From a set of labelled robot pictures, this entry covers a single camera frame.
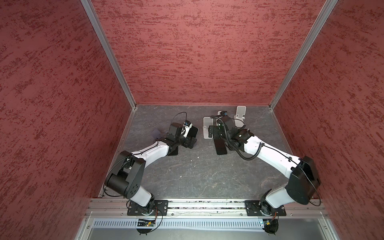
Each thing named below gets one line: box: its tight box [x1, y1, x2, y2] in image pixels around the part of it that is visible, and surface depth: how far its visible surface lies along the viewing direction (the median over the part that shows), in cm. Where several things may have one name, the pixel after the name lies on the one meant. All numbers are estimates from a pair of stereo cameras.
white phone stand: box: [234, 105, 247, 127], surface depth 109 cm
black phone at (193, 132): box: [187, 125, 199, 138], surface depth 91 cm
